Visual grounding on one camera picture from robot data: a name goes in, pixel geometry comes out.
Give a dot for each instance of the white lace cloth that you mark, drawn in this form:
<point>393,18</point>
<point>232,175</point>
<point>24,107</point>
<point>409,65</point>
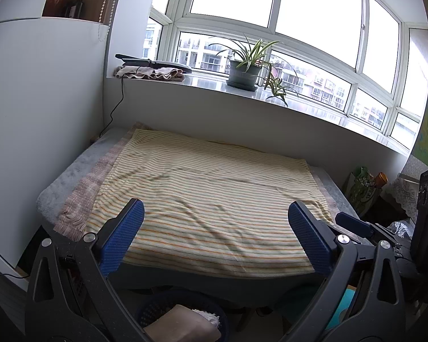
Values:
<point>404,188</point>

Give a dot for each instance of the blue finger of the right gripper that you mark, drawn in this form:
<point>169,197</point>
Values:
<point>354,225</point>

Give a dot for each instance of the white cabinet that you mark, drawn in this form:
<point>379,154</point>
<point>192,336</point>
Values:
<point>51,72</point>

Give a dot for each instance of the green gift bag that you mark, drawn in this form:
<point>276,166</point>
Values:
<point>362,188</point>

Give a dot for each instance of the silver foil bag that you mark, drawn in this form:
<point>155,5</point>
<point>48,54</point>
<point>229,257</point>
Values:
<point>404,228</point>

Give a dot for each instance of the potted spider plant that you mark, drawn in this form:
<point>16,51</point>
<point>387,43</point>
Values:
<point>249,63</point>

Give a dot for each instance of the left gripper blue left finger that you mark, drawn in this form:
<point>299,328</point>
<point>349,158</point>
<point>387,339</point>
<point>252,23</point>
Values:
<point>116,236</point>

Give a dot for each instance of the black flat device on sill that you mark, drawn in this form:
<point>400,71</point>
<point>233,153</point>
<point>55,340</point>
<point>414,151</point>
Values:
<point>154,64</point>

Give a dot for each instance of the blue plastic waste basket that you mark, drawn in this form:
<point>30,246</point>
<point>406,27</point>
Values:
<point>177,318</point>

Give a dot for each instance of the beige folded cloth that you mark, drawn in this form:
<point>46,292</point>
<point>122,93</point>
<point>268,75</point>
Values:
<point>148,73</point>

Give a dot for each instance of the yellow striped towel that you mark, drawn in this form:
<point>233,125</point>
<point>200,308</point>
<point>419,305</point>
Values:
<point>210,208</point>

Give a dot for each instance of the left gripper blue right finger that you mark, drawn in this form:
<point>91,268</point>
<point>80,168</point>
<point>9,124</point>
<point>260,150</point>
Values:
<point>315,237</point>

